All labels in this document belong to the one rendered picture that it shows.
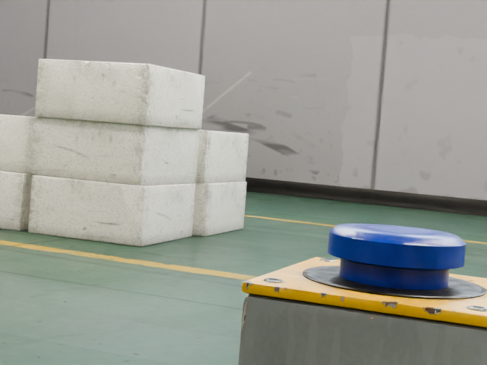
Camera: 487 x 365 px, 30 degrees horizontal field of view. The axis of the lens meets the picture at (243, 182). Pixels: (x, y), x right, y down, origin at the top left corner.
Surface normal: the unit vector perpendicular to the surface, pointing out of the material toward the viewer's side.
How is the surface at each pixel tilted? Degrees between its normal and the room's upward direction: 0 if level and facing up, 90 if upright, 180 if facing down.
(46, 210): 90
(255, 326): 90
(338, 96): 90
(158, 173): 90
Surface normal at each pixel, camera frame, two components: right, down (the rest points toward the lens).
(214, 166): 0.93, 0.09
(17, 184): -0.38, 0.02
